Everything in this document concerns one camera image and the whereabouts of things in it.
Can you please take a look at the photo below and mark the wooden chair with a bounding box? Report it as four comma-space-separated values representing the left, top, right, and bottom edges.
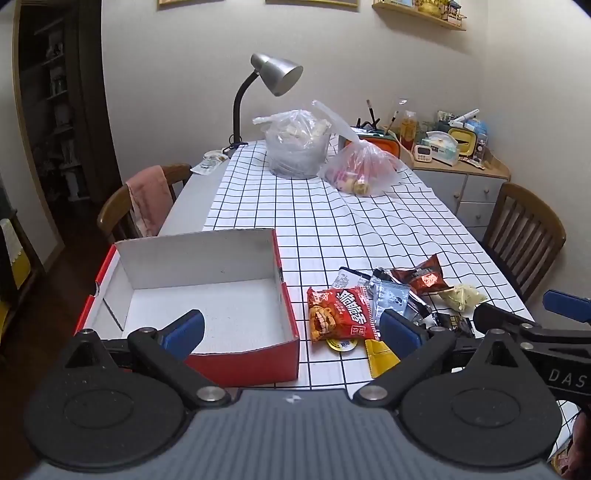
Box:
97, 163, 191, 243
482, 182, 566, 301

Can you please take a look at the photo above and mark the small packet near lamp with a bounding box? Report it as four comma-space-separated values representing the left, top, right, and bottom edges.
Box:
190, 150, 229, 176

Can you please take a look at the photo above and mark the cream black snack packet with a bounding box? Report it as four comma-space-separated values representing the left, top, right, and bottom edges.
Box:
432, 284, 488, 338

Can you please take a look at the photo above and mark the white kitchen timer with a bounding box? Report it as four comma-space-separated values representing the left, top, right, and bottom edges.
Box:
413, 144, 433, 163

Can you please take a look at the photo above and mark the right wooden chair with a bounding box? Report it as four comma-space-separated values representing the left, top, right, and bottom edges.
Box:
482, 182, 566, 301

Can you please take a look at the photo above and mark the light blue snack packet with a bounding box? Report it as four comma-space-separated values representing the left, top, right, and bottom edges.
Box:
368, 276, 411, 327

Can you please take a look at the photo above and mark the orange green storage basket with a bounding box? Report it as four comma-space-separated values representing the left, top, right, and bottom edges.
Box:
353, 128, 401, 158

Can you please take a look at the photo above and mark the black white grid tablecloth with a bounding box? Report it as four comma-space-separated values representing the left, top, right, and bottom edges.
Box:
204, 141, 531, 393

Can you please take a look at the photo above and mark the white blue snack packet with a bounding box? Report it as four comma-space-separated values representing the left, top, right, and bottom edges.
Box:
332, 267, 372, 289

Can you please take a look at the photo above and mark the dark red snack bag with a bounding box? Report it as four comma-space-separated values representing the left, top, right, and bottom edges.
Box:
390, 254, 451, 295

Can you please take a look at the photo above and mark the left wooden chair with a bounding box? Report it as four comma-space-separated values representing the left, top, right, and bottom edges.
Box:
97, 163, 191, 243

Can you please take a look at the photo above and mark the yellow minion snack pack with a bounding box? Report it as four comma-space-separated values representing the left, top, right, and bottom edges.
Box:
324, 337, 402, 379

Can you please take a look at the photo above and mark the orange liquid bottle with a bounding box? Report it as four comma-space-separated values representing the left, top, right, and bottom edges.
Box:
399, 110, 418, 151

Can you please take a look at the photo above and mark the grey drawer cabinet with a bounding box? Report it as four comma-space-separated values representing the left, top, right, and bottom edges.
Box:
400, 147, 511, 241

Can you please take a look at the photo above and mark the person's hand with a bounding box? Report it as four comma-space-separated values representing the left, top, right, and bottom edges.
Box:
565, 413, 590, 479

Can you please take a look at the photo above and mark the clear plastic bag with container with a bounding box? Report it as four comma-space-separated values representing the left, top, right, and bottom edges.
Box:
252, 110, 332, 180

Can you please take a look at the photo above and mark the red white cardboard box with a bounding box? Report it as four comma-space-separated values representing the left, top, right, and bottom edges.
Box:
76, 228, 301, 387

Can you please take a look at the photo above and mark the pink towel on chair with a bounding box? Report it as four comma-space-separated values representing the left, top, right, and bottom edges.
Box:
126, 165, 173, 237

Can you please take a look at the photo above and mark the red chips snack bag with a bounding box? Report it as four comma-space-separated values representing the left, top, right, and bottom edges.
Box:
307, 286, 378, 342

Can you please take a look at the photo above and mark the silver desk lamp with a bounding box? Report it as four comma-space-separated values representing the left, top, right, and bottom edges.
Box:
222, 53, 304, 157

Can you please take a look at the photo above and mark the dark bookshelf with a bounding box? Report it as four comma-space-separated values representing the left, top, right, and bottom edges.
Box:
12, 0, 116, 204

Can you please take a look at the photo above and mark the pink plastic bag of snacks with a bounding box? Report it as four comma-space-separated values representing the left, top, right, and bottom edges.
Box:
311, 100, 407, 197

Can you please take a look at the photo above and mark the wooden wall shelf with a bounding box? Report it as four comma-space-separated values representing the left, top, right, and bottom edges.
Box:
372, 1, 466, 31

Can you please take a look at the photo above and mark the yellow box on cabinet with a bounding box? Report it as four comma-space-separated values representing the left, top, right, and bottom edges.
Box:
448, 127, 477, 158

